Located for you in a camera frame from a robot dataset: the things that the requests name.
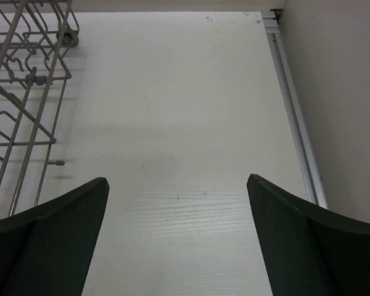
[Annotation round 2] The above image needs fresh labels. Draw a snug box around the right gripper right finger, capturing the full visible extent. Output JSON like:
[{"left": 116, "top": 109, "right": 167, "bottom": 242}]
[{"left": 247, "top": 174, "right": 370, "bottom": 295}]

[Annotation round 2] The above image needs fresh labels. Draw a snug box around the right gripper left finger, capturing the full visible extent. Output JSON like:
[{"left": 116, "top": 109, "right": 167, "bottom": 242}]
[{"left": 0, "top": 177, "right": 109, "bottom": 295}]

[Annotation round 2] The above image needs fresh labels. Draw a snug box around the grey wire dish rack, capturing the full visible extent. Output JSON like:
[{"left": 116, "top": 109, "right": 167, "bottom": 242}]
[{"left": 0, "top": 1, "right": 80, "bottom": 220}]

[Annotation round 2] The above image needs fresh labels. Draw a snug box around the aluminium table edge rail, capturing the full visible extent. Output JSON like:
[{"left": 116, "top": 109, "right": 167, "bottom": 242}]
[{"left": 261, "top": 9, "right": 329, "bottom": 209}]

